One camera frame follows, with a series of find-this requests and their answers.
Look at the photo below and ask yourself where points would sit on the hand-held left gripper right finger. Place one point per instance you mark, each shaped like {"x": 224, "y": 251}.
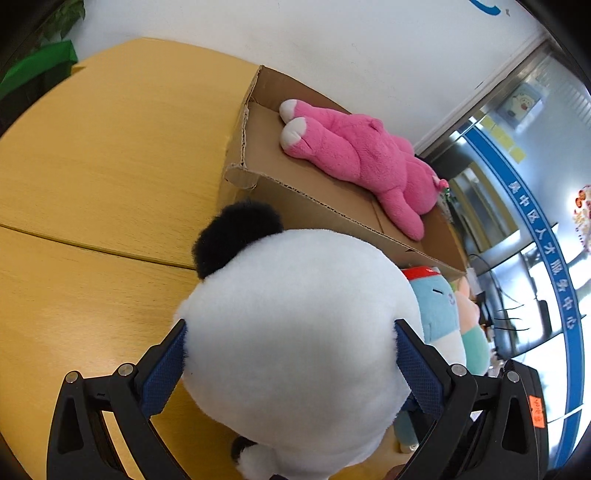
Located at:
{"x": 418, "y": 369}

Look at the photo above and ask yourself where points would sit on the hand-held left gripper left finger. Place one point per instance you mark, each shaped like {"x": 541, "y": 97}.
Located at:
{"x": 161, "y": 374}

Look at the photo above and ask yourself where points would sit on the blue plush toy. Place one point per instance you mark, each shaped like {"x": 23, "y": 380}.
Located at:
{"x": 438, "y": 309}

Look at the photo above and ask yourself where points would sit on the teal and pink plush toy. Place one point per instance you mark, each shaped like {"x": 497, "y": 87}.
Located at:
{"x": 475, "y": 341}

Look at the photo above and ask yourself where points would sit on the white panda plush toy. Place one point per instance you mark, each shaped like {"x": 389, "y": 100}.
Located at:
{"x": 295, "y": 323}

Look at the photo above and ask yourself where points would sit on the cardboard box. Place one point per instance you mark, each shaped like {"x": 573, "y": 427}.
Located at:
{"x": 286, "y": 170}

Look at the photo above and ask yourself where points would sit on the red white plush toy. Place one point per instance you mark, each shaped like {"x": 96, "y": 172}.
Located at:
{"x": 418, "y": 272}

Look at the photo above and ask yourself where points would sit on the blue banner strip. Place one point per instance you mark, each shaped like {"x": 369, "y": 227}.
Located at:
{"x": 531, "y": 221}

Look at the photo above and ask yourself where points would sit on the colourful window decoration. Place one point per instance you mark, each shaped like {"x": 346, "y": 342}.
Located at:
{"x": 584, "y": 212}

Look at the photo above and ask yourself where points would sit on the yellow sticky note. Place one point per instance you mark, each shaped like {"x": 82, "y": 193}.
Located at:
{"x": 518, "y": 154}
{"x": 500, "y": 134}
{"x": 487, "y": 122}

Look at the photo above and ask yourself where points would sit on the potted green plant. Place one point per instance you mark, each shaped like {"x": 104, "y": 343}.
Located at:
{"x": 60, "y": 18}

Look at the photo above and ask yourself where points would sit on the cartoon wall poster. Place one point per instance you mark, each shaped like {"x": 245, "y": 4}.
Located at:
{"x": 519, "y": 101}

